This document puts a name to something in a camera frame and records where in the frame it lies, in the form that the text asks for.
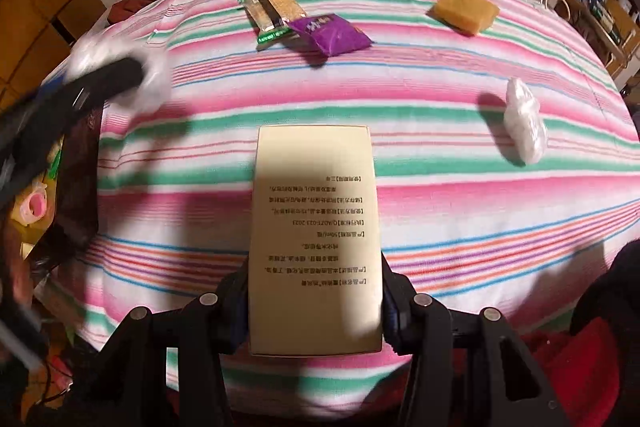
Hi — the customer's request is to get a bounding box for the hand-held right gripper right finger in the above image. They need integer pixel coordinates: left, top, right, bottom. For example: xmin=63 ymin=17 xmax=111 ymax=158
xmin=380 ymin=252 xmax=573 ymax=427

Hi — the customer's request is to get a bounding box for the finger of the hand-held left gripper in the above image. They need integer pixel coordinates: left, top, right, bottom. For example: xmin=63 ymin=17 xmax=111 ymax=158
xmin=60 ymin=57 xmax=146 ymax=108

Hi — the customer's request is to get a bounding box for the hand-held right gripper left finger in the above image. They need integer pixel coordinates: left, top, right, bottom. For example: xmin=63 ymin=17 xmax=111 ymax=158
xmin=97 ymin=264 xmax=253 ymax=427

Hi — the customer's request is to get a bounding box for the clear plastic bag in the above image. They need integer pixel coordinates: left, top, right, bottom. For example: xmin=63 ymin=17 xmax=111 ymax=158
xmin=65 ymin=34 xmax=173 ymax=118
xmin=502 ymin=77 xmax=547 ymax=166

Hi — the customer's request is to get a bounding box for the cream cardboard box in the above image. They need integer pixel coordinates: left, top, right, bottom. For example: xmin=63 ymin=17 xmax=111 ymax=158
xmin=248 ymin=125 xmax=385 ymax=357

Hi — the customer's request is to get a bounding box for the yellow and pink plastic item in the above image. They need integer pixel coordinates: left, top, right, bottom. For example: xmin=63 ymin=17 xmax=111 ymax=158
xmin=15 ymin=184 xmax=51 ymax=225

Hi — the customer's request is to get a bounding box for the wooden cabinet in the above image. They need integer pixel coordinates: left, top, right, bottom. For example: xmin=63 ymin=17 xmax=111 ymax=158
xmin=0 ymin=0 xmax=108 ymax=108

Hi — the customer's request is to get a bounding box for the pink green striped blanket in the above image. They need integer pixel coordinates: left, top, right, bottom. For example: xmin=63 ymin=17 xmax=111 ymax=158
xmin=47 ymin=0 xmax=640 ymax=413

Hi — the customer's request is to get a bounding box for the green-edged clear biscuit packet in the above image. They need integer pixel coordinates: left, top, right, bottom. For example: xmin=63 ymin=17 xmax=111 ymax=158
xmin=236 ymin=0 xmax=308 ymax=52

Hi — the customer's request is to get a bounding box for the red cloth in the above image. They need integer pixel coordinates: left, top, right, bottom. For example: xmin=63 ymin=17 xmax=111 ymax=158
xmin=520 ymin=317 xmax=623 ymax=427

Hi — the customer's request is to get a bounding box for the purple snack packet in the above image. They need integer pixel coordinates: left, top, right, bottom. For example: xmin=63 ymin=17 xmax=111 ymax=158
xmin=287 ymin=13 xmax=375 ymax=58

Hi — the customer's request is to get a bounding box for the dark cloth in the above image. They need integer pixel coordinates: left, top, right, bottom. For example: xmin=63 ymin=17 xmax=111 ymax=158
xmin=570 ymin=239 xmax=640 ymax=427

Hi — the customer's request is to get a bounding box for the yellow sponge block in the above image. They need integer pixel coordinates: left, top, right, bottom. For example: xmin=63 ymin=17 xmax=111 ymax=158
xmin=426 ymin=0 xmax=501 ymax=38

